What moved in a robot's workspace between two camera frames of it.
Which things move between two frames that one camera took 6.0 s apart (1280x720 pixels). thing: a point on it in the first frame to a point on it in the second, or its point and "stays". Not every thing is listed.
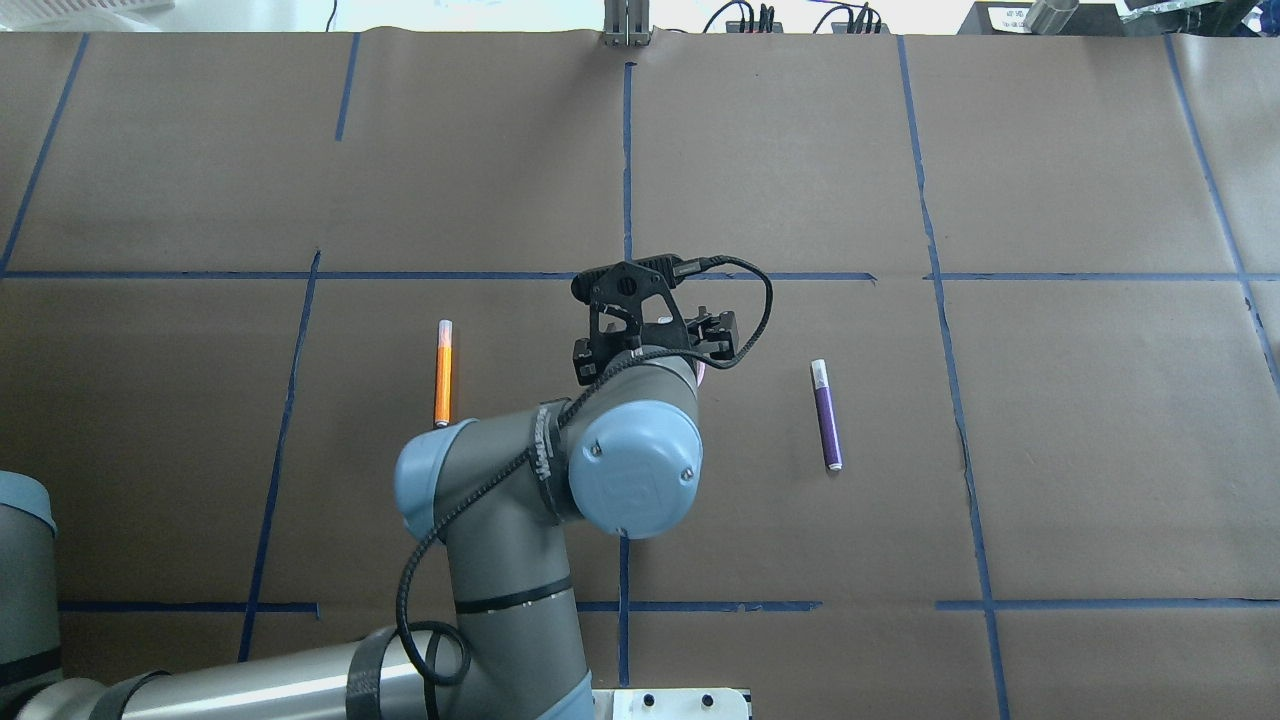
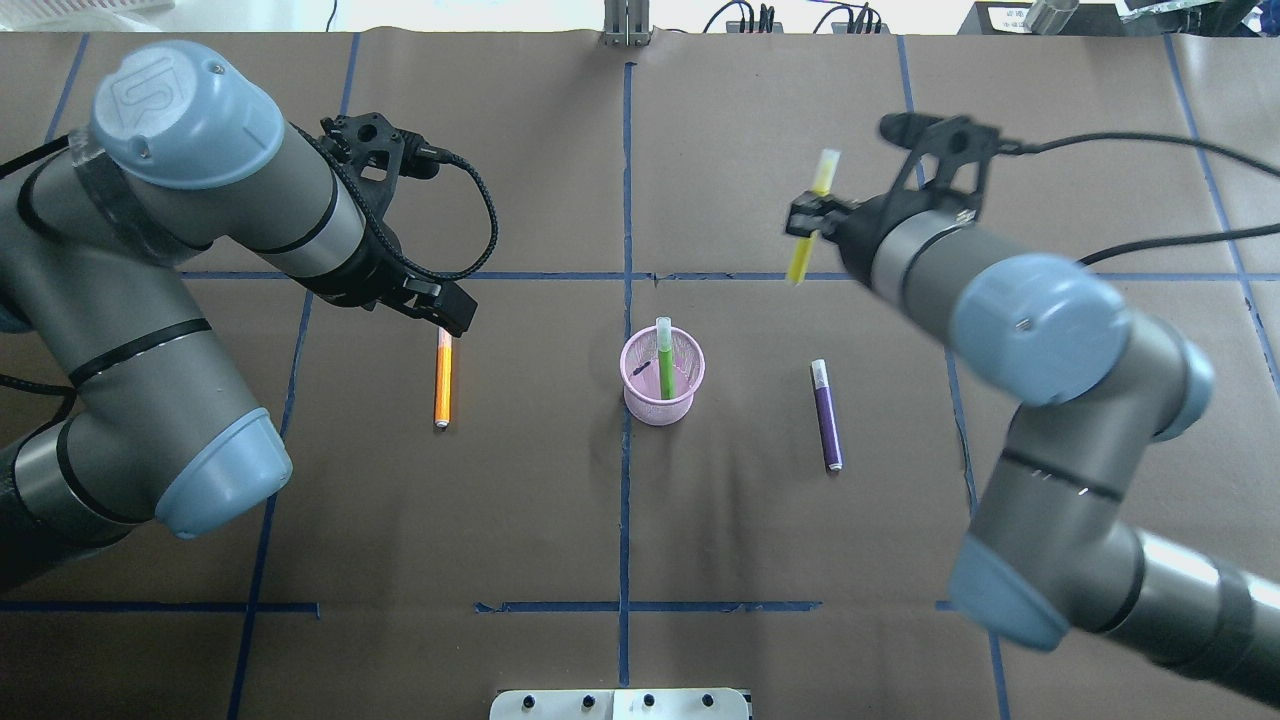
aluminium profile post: [626, 23] stays
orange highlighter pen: [443, 380] stays
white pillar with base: [669, 704] stays
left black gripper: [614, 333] to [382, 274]
